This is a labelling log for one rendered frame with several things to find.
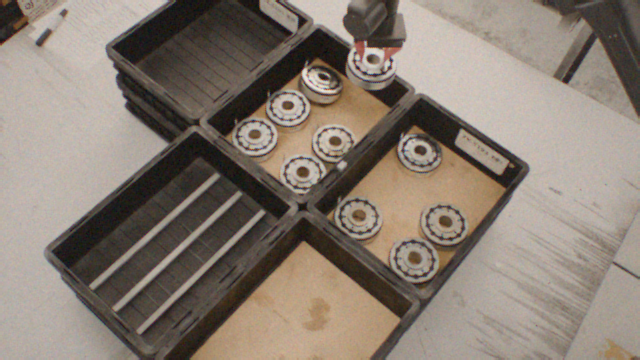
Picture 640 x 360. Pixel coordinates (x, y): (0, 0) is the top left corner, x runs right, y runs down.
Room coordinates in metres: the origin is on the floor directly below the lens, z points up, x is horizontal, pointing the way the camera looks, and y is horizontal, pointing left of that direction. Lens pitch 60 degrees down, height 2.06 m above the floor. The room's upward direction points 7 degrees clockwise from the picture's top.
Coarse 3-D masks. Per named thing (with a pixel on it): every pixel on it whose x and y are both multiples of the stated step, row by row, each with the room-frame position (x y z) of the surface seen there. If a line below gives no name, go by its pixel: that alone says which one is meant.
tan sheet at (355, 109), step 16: (320, 64) 1.04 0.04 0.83; (352, 96) 0.96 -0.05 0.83; (368, 96) 0.96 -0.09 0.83; (256, 112) 0.87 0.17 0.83; (320, 112) 0.90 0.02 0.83; (336, 112) 0.90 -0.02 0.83; (352, 112) 0.91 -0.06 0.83; (368, 112) 0.92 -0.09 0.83; (384, 112) 0.92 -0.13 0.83; (304, 128) 0.85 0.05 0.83; (352, 128) 0.86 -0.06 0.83; (368, 128) 0.87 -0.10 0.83; (288, 144) 0.80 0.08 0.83; (304, 144) 0.80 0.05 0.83; (272, 160) 0.75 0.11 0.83; (304, 176) 0.72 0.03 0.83
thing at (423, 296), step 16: (416, 96) 0.90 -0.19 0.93; (400, 112) 0.85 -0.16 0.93; (448, 112) 0.87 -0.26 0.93; (384, 128) 0.80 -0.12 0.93; (464, 128) 0.84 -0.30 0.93; (368, 144) 0.76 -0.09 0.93; (496, 144) 0.80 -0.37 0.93; (352, 160) 0.71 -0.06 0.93; (512, 160) 0.77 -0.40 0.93; (336, 176) 0.67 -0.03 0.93; (320, 192) 0.63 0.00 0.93; (512, 192) 0.69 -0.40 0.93; (496, 208) 0.64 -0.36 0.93; (480, 224) 0.61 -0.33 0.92; (352, 240) 0.53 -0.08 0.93; (368, 256) 0.50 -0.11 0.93; (448, 272) 0.49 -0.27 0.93; (416, 288) 0.45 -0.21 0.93; (432, 288) 0.46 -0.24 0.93
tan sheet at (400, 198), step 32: (416, 128) 0.89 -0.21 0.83; (384, 160) 0.79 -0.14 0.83; (448, 160) 0.81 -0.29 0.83; (352, 192) 0.69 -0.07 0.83; (384, 192) 0.70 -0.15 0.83; (416, 192) 0.72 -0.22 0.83; (448, 192) 0.73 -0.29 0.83; (480, 192) 0.74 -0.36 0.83; (384, 224) 0.63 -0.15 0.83; (416, 224) 0.64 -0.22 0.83; (384, 256) 0.55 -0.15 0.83; (448, 256) 0.57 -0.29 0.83
